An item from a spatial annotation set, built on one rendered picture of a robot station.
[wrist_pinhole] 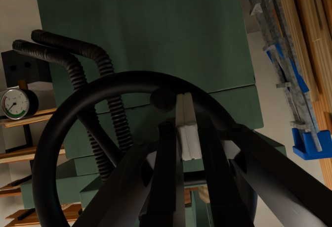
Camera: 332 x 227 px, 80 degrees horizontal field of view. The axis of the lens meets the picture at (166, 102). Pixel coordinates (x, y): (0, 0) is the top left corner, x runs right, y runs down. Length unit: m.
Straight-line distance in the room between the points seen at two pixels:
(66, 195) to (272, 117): 2.74
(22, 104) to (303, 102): 1.20
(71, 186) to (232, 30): 0.49
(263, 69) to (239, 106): 2.56
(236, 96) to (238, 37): 0.12
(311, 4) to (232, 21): 1.30
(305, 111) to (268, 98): 1.72
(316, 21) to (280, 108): 1.55
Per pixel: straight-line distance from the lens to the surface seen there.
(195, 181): 0.26
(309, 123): 1.30
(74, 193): 0.54
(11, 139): 4.35
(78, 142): 0.50
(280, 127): 3.05
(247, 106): 0.44
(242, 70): 0.44
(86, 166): 0.51
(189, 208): 0.61
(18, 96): 0.50
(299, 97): 1.27
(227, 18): 0.46
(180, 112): 0.16
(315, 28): 1.70
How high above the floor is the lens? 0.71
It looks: level
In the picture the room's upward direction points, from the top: 169 degrees clockwise
